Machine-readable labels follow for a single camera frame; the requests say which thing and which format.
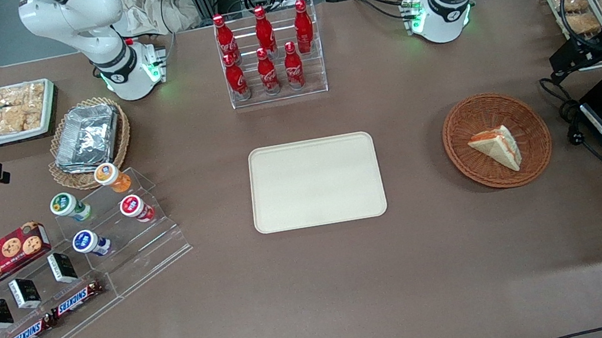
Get triangular sandwich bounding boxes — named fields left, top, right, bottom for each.
left=465, top=123, right=524, bottom=178

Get clear bag rice crackers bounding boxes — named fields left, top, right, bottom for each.
left=0, top=102, right=46, bottom=136
left=0, top=81, right=48, bottom=111

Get beige plastic tray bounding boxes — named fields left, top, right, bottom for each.
left=243, top=129, right=390, bottom=236

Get red lid yogurt cup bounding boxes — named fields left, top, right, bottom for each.
left=118, top=192, right=156, bottom=226

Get white rectangular snack bin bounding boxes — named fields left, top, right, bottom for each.
left=0, top=77, right=63, bottom=147

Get stacked aluminium foil containers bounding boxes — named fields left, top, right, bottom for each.
left=48, top=101, right=127, bottom=176

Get clear acrylic bottle rack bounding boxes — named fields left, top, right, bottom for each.
left=211, top=0, right=330, bottom=111

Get crumpled beige cloth bag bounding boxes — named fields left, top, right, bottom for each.
left=116, top=0, right=203, bottom=41

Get orange lid yogurt cup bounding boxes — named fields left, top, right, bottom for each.
left=92, top=160, right=133, bottom=197

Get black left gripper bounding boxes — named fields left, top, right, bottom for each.
left=547, top=32, right=602, bottom=85

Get Snickers chocolate bar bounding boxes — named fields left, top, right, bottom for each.
left=48, top=279, right=108, bottom=320
left=2, top=315, right=58, bottom=338

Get clear acrylic stepped stand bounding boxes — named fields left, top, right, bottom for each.
left=0, top=160, right=208, bottom=338

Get green lid yogurt cup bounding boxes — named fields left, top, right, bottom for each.
left=48, top=189, right=94, bottom=226

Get round brown wicker basket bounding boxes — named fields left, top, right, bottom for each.
left=437, top=84, right=558, bottom=197

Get black power cable with plug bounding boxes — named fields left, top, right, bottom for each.
left=538, top=69, right=602, bottom=179

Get red cola bottle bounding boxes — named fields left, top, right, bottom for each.
left=281, top=40, right=307, bottom=92
left=211, top=12, right=243, bottom=68
left=254, top=46, right=282, bottom=98
left=222, top=51, right=253, bottom=104
left=291, top=0, right=318, bottom=55
left=252, top=4, right=279, bottom=60

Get oval light wicker basket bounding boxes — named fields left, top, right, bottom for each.
left=39, top=93, right=139, bottom=196

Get blue lid yogurt cup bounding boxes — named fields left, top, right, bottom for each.
left=70, top=227, right=113, bottom=261

